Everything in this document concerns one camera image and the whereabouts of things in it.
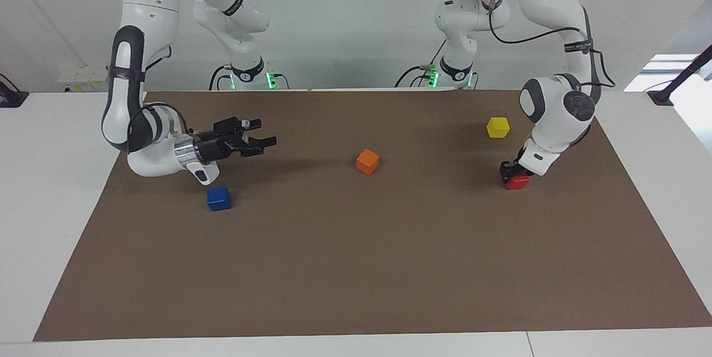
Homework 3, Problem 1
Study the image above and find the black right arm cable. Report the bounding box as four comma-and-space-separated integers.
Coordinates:
142, 43, 195, 138

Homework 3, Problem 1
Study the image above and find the black stand with clamp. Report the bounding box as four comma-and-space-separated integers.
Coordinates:
647, 44, 712, 106

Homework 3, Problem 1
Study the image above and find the brown table mat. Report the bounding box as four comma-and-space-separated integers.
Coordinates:
32, 89, 712, 342

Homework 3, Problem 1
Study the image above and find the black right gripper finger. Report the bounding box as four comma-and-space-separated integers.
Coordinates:
214, 117, 263, 135
236, 136, 278, 158

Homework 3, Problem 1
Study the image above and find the black left base cable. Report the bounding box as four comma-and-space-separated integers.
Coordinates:
394, 40, 447, 88

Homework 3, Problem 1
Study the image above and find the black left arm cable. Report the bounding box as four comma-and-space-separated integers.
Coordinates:
488, 0, 616, 90

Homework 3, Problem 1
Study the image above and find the orange wooden block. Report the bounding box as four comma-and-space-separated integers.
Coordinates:
355, 148, 380, 176

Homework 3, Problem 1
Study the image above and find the black table clamp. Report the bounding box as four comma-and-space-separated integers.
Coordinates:
0, 73, 29, 108

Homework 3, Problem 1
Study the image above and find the blue wooden block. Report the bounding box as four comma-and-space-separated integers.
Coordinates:
206, 186, 233, 212

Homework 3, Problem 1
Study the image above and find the black base cable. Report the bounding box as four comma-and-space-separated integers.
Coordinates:
208, 65, 232, 91
394, 40, 447, 88

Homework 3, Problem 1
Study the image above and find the black right base cable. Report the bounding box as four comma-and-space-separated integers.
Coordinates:
208, 65, 232, 91

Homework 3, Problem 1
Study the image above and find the yellow wooden block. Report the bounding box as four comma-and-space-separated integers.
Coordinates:
486, 117, 511, 139

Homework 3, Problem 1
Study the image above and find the white power strip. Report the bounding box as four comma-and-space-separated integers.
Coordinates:
58, 66, 110, 94

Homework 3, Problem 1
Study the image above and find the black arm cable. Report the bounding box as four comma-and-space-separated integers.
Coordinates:
142, 43, 195, 138
488, 0, 616, 90

